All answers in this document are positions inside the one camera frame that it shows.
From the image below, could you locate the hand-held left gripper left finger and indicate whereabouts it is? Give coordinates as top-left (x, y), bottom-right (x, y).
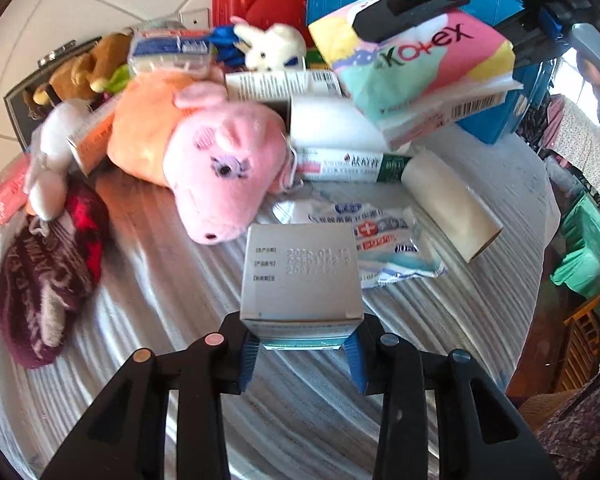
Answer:
top-left (40, 311), bottom-right (262, 480)

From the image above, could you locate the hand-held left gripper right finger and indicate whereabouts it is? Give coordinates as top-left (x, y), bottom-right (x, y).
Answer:
top-left (344, 312), bottom-right (561, 480)

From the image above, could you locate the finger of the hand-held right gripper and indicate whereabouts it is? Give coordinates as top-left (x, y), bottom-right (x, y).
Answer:
top-left (352, 0), bottom-right (486, 43)
top-left (500, 5), bottom-right (563, 61)

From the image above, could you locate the colourful sanitary pad pack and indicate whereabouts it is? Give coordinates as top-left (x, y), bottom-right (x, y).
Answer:
top-left (307, 0), bottom-right (524, 152)

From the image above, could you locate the small white green medicine box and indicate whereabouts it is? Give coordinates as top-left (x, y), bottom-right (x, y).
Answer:
top-left (240, 222), bottom-right (366, 352)

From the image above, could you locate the blue plastic crate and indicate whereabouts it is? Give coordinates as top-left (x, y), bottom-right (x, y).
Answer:
top-left (307, 0), bottom-right (553, 145)

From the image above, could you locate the maroon knit hat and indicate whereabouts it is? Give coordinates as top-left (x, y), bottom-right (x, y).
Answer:
top-left (0, 182), bottom-right (112, 370)

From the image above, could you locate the blue white mask pack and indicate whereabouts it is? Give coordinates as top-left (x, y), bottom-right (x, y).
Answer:
top-left (271, 199), bottom-right (449, 289)

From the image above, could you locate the floral cloth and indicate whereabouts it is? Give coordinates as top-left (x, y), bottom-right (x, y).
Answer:
top-left (545, 95), bottom-right (600, 201)

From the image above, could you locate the small white rabbit plush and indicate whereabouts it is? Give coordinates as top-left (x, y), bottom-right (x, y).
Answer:
top-left (230, 22), bottom-right (307, 72)

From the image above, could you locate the red toy suitcase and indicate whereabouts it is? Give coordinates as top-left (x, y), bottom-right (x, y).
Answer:
top-left (211, 0), bottom-right (309, 45)

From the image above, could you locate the white green toothpaste box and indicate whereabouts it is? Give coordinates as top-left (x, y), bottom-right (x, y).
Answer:
top-left (292, 146), bottom-right (413, 183)

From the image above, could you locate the pink pig plush orange body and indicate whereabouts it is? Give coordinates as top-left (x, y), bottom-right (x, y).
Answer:
top-left (106, 69), bottom-right (295, 247)

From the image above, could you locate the wooden chair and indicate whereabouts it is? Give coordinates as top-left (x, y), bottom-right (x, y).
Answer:
top-left (555, 292), bottom-right (600, 393)

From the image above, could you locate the green cloth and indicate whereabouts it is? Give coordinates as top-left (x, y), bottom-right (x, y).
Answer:
top-left (550, 192), bottom-right (600, 298)

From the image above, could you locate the person's patterned clothing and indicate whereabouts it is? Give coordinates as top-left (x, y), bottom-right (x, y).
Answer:
top-left (520, 360), bottom-right (600, 480)

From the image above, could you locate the blue white wipes pack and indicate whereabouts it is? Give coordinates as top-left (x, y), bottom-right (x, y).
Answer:
top-left (129, 25), bottom-right (215, 78)

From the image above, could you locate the orange white box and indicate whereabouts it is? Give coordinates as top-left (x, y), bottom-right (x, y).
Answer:
top-left (66, 105), bottom-right (117, 177)

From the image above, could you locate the white plush toy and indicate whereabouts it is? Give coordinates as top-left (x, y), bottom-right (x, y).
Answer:
top-left (26, 102), bottom-right (82, 222)

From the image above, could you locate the pink soft pack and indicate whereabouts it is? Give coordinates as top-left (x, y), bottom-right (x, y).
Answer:
top-left (0, 157), bottom-right (32, 227)

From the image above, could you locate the brown dog plush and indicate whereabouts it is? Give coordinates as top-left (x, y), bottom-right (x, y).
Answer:
top-left (31, 31), bottom-right (132, 107)

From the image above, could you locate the black gift box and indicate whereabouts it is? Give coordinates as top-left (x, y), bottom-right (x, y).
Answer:
top-left (4, 39), bottom-right (102, 153)

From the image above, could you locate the white wall socket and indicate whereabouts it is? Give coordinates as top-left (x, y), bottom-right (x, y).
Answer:
top-left (180, 6), bottom-right (212, 29)

